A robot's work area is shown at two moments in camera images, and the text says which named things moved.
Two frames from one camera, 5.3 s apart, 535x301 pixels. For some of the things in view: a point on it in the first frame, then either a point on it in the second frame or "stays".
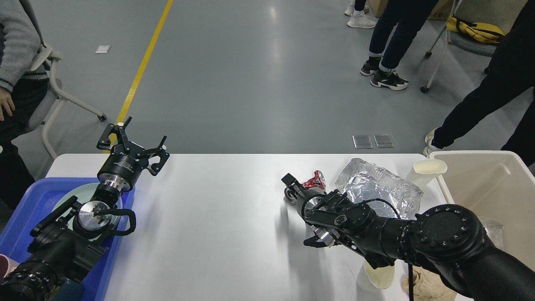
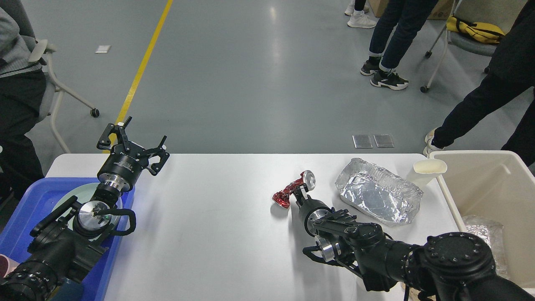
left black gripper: x=120 y=171 stays
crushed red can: x=318 y=180 -> x=282 y=199
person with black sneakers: x=396 y=27 stays
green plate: x=84 y=192 stays
